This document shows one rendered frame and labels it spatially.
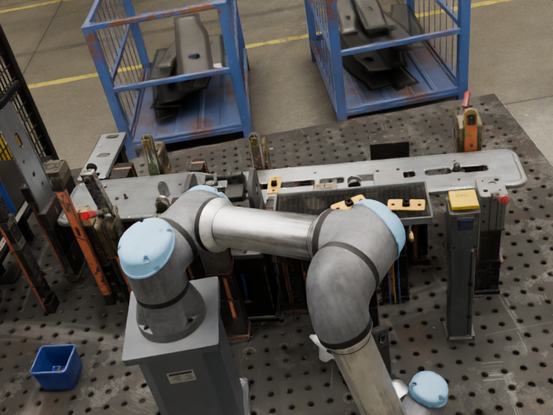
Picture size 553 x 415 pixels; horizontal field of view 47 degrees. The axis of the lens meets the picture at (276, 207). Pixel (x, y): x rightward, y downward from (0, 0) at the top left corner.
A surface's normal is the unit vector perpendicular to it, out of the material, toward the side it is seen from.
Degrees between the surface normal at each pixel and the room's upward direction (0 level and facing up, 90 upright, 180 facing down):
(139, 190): 0
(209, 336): 0
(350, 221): 13
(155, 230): 7
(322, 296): 55
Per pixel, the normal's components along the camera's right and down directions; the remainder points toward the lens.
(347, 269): 0.05, -0.32
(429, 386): 0.00, -0.73
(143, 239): -0.22, -0.70
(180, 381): 0.09, 0.60
